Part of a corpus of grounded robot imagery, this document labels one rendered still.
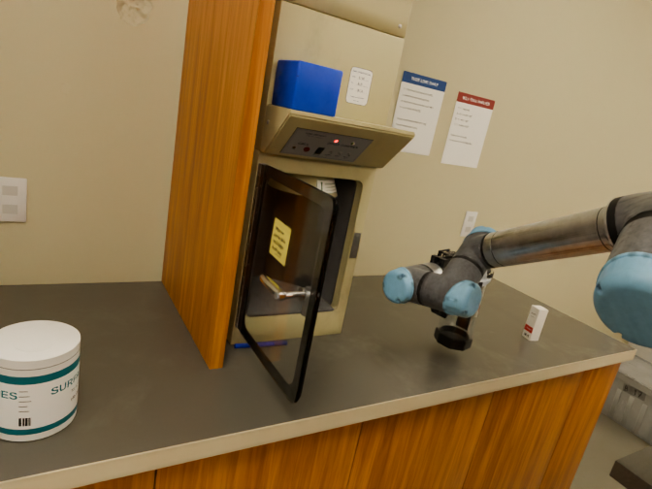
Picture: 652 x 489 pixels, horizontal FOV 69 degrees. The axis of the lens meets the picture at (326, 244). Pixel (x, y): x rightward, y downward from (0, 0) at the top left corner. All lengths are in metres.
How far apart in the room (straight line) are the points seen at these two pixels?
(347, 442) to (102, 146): 0.97
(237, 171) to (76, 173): 0.59
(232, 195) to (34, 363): 0.43
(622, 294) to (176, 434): 0.73
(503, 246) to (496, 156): 1.22
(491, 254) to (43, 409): 0.84
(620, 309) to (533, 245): 0.26
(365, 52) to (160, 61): 0.56
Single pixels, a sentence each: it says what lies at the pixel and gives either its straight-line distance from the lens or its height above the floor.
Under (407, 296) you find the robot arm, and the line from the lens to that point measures 1.00.
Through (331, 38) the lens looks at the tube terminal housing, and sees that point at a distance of 1.10.
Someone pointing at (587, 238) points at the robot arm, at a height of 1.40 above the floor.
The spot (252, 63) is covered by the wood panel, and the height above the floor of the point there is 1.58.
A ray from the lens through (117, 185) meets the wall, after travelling 1.43.
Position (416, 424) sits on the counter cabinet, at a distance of 1.27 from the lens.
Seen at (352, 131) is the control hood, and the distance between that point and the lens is 1.02.
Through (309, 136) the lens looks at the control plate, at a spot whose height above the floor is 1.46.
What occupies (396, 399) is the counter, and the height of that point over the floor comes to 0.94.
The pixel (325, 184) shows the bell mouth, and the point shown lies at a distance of 1.16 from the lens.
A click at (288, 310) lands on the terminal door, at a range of 0.90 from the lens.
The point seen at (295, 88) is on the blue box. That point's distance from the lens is 0.94.
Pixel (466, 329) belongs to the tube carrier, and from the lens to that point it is 1.33.
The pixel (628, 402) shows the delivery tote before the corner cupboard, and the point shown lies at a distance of 3.55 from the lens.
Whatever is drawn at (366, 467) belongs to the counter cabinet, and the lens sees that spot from 1.25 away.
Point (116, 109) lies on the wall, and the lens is 1.40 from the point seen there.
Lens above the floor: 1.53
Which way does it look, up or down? 16 degrees down
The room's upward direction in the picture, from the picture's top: 11 degrees clockwise
